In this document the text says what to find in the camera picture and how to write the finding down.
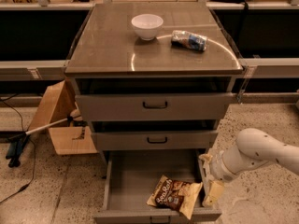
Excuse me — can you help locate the black floor cable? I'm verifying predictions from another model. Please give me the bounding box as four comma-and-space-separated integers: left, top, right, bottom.
0, 93, 36, 204

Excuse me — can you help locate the grey top drawer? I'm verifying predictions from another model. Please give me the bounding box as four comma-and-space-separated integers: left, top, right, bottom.
76, 93, 234, 121

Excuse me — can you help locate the grey drawer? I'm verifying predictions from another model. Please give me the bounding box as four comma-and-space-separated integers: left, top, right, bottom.
76, 93, 234, 121
91, 131, 218, 151
93, 149, 221, 224

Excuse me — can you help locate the metal railing frame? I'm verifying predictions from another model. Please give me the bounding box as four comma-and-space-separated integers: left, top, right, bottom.
1, 1, 299, 104

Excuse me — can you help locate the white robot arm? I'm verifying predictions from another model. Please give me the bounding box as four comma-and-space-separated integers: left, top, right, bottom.
199, 128, 299, 207

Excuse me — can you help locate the grey bottom drawer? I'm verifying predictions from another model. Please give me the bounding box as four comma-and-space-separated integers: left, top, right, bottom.
93, 149, 221, 224

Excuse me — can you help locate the white bowl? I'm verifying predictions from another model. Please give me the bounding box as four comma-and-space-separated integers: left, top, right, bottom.
131, 14, 164, 40

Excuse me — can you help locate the brown chip bag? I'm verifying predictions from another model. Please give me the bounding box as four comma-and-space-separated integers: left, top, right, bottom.
147, 175, 203, 219

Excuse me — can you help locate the grey drawer cabinet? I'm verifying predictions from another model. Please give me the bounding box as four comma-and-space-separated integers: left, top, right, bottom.
64, 1, 244, 161

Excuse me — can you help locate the reacher grabber tool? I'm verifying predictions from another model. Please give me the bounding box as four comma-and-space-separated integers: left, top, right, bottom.
6, 109, 80, 168

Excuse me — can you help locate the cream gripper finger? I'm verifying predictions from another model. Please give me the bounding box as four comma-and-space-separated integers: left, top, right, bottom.
203, 180, 224, 207
199, 153, 213, 171

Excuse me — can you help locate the cardboard box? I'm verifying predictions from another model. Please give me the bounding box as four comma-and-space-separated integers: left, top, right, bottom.
28, 81, 96, 155

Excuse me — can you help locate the grey middle drawer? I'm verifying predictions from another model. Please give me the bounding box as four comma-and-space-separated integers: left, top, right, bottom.
91, 131, 218, 151

